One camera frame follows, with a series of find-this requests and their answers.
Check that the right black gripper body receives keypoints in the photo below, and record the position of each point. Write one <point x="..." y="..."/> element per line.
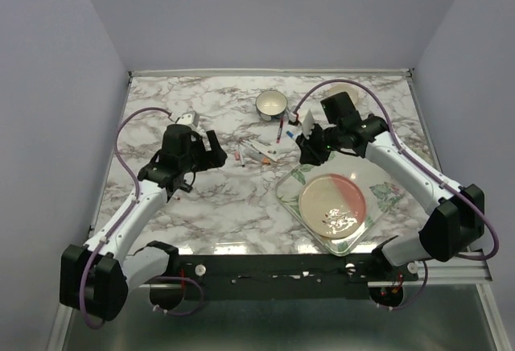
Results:
<point x="331" y="134"/>

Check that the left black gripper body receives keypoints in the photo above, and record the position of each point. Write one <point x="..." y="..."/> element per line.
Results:
<point x="197" y="158"/>

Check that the white pen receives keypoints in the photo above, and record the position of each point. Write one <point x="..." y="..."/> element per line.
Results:
<point x="241" y="155"/>

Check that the green white marker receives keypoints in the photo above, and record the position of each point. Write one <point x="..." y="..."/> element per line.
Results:
<point x="265" y="151"/>

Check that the orange highlighter clear cap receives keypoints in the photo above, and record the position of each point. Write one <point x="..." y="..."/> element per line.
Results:
<point x="258" y="157"/>

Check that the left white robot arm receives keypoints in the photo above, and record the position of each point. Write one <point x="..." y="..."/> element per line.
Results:
<point x="96" y="277"/>

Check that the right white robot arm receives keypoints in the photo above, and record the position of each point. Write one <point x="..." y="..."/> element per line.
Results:
<point x="453" y="210"/>

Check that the maroon gel pen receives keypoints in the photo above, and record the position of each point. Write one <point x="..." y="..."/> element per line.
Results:
<point x="279" y="134"/>

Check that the striped cream bowl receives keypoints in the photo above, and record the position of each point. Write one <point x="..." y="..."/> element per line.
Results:
<point x="345" y="88"/>

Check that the pink and cream plate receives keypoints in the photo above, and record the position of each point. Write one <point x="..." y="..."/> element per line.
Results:
<point x="332" y="206"/>

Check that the floral rectangular tray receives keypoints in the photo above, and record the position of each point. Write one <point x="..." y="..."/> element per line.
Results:
<point x="382" y="193"/>

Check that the dark rimmed ceramic bowl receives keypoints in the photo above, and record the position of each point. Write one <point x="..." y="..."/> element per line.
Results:
<point x="271" y="105"/>

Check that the black mounting base bar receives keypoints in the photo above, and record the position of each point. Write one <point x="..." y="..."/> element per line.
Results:
<point x="281" y="276"/>

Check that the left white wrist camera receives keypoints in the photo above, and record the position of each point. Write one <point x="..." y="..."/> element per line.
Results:
<point x="191" y="119"/>

